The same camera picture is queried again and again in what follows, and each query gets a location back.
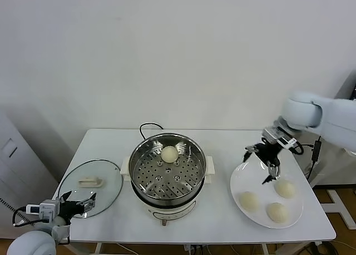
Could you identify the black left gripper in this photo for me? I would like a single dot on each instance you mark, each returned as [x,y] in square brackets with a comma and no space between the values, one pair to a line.
[71,209]

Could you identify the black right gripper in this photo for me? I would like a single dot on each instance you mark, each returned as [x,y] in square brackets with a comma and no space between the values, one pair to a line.
[268,155]

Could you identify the round glass pot lid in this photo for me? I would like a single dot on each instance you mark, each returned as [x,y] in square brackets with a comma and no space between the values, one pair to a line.
[91,169]

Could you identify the white steamed baozi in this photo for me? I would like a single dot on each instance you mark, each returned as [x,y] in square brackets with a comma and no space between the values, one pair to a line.
[169,154]
[249,201]
[285,189]
[277,212]

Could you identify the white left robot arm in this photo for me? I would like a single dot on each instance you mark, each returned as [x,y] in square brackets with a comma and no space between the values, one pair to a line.
[30,244]

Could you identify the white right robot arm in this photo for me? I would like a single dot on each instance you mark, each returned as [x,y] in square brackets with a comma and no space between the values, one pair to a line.
[333,113]

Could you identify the stainless steel steamer basket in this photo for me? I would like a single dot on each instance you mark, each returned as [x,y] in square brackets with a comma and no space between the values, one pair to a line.
[144,169]

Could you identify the white table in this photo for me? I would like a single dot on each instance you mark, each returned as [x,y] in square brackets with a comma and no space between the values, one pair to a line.
[236,144]

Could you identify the white round plate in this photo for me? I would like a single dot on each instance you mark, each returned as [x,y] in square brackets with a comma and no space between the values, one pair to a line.
[294,213]

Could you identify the white cabinet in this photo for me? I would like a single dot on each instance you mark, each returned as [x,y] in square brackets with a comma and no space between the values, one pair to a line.
[16,169]

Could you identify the cream electric pot base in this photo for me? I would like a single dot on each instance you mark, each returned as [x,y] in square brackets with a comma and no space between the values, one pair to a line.
[172,213]

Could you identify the black monitor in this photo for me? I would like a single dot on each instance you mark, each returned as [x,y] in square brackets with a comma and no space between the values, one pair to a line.
[354,94]

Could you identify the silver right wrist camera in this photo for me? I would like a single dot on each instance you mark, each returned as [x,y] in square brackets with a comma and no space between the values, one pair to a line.
[278,135]

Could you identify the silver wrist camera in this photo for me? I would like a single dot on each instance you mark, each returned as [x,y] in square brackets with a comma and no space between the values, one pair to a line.
[46,208]
[278,135]

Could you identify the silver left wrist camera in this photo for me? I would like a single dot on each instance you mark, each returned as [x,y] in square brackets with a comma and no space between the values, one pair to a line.
[46,208]

